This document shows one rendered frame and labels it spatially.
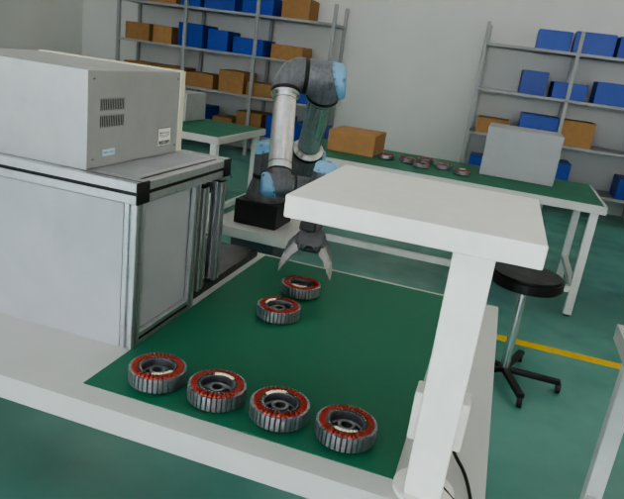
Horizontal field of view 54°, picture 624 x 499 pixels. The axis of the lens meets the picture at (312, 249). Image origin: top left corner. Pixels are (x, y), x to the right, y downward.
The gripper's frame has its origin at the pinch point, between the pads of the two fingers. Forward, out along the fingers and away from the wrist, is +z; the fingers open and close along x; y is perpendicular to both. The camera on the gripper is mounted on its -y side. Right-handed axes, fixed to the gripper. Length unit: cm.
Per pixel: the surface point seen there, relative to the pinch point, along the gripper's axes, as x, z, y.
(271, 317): 2.7, 15.4, -20.8
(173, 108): 37, -30, -33
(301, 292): -1.2, 5.7, -5.0
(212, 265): 24.3, 3.4, -8.3
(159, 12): 357, -432, 573
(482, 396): -48, 25, -32
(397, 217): -24, 5, -89
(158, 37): 332, -375, 540
